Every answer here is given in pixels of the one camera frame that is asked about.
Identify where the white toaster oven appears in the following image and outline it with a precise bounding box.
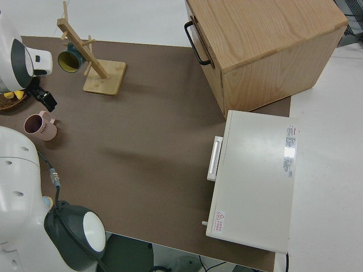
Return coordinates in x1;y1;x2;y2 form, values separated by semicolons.
201;109;301;254

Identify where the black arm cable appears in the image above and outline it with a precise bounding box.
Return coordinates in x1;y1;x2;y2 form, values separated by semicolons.
36;150;99;272

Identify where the brown table mat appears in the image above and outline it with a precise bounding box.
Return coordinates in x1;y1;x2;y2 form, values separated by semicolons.
0;36;293;269

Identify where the dark blue mug yellow inside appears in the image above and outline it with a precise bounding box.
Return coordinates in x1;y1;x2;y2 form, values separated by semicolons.
57;42;85;73

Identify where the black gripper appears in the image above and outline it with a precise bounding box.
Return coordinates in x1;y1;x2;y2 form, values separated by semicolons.
26;76;58;113

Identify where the black cabinet handle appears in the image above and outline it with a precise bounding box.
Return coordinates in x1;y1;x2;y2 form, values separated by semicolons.
184;21;212;65

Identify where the pink mug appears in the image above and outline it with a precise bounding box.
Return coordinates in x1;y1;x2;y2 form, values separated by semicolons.
23;110;59;142

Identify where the wooden mug tree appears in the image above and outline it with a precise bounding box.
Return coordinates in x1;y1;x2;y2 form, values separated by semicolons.
56;1;127;96

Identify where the wooden cabinet box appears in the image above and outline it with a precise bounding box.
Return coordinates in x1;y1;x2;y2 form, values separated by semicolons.
185;0;349;114

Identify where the brown wicker basket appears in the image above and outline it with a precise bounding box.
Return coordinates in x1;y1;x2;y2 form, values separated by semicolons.
0;90;29;111

